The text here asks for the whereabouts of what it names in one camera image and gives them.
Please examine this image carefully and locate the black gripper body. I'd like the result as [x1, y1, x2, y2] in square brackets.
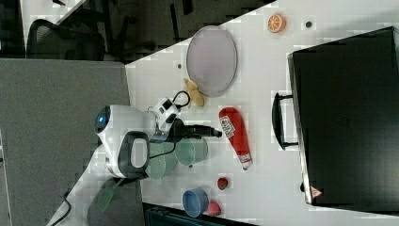
[168, 119, 186, 143]

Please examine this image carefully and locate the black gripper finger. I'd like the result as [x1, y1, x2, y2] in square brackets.
[184, 125, 222, 138]

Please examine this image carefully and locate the red ketchup bottle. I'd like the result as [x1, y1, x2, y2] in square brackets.
[218, 107, 252, 170]

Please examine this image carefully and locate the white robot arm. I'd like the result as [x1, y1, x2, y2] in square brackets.
[46, 104, 222, 226]

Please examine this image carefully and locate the green strainer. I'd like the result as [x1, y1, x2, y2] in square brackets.
[146, 138, 208, 184]

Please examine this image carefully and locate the yellow toy banana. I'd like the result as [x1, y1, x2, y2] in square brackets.
[184, 78, 204, 107]

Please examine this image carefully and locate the red strawberry toy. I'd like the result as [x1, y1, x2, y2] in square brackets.
[217, 177, 229, 190]

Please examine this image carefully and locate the blue cup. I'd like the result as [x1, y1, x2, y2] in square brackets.
[182, 187, 209, 218]

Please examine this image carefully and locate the grey round plate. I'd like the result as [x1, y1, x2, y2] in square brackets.
[186, 25, 237, 97]

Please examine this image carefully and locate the red toy fruit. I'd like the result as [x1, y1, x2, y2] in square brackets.
[208, 201, 221, 217]

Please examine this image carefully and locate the green spatula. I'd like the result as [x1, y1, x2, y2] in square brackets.
[96, 179, 124, 212]

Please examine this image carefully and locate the orange slice toy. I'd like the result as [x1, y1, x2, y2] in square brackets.
[267, 13, 286, 33]

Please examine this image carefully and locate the black office chair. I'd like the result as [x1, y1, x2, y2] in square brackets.
[26, 19, 105, 61]

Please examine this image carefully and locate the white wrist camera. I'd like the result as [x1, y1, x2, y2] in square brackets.
[149, 98, 180, 131]

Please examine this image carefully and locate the black cable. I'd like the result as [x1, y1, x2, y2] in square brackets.
[171, 90, 191, 109]

